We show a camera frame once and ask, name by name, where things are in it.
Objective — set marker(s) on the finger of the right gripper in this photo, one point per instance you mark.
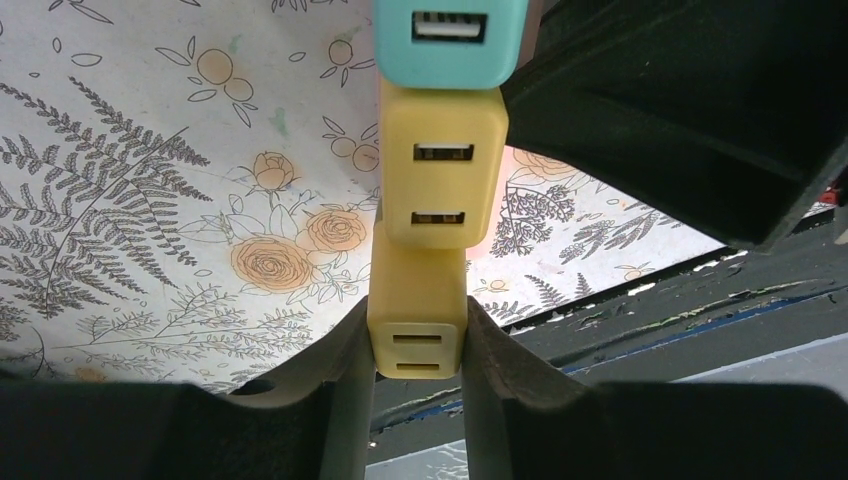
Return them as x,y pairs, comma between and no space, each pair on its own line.
729,116

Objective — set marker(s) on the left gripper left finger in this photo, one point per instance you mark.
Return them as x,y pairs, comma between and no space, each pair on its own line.
305,419

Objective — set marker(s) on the yellow plug cube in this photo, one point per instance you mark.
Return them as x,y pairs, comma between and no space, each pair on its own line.
417,309
441,153

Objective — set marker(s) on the floral table mat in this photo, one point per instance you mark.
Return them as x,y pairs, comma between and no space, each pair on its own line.
189,191

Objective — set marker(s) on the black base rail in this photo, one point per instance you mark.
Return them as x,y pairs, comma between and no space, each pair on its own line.
717,309

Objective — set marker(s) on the teal plug cube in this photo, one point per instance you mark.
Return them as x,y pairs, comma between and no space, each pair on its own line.
448,44

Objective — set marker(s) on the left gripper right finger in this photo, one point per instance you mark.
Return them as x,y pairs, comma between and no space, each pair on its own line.
525,419

